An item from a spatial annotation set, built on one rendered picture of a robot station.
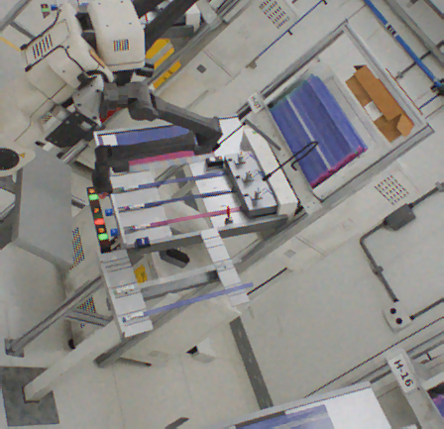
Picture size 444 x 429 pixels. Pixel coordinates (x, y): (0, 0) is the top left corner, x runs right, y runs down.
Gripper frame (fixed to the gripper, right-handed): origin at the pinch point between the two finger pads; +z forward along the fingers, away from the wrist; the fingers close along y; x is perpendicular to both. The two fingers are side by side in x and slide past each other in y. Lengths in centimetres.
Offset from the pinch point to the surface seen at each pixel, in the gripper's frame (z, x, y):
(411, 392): -4, -82, -107
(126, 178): 9.3, -13.8, 17.1
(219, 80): 43, -98, 123
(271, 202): 0, -69, -16
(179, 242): 9.9, -27.6, -21.4
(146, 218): 9.1, -16.8, -7.0
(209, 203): 7.4, -45.3, -5.3
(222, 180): 7, -55, 6
